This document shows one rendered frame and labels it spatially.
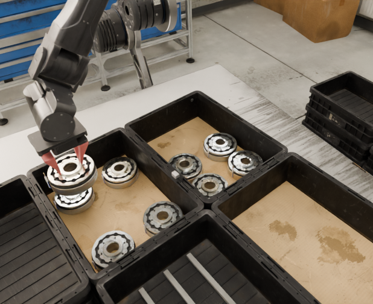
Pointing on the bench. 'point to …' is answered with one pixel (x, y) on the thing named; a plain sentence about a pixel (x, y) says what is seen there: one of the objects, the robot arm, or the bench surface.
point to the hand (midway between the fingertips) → (69, 164)
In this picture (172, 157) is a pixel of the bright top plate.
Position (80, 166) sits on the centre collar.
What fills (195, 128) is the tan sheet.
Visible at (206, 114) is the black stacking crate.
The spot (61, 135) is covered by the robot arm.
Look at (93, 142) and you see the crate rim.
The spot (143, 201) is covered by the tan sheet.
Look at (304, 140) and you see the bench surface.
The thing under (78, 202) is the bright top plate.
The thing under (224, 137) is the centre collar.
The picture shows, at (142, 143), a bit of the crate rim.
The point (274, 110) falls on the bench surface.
